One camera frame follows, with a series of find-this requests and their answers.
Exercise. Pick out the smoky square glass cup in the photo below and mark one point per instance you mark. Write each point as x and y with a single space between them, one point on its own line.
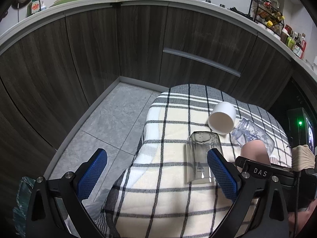
196 148

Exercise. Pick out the grey drawer handle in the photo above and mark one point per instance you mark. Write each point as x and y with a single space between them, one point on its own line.
202 60

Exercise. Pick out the small white cup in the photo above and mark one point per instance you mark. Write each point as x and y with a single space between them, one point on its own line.
222 118

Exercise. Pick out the pink plastic cup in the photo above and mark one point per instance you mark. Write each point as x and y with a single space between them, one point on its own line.
255 150

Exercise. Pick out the white checkered tablecloth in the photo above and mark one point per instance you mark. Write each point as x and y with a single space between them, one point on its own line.
152 197

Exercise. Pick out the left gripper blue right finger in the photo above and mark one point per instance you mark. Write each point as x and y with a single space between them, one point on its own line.
269 218

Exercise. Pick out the clear printed glass jar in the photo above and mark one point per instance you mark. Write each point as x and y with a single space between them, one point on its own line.
246 131

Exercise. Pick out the green dish soap bottle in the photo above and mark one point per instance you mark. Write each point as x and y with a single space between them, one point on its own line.
33 7

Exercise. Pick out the gripper mounted screen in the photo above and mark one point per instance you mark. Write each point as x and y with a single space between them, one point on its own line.
301 130

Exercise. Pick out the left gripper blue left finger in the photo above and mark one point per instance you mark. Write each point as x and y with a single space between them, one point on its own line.
44 218

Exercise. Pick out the black spice rack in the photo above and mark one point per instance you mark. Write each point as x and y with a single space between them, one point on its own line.
266 14

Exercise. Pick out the red label sauce bottle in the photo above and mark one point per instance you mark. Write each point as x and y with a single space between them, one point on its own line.
300 45

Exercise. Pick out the black built-in dishwasher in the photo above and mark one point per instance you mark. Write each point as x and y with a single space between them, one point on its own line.
298 92

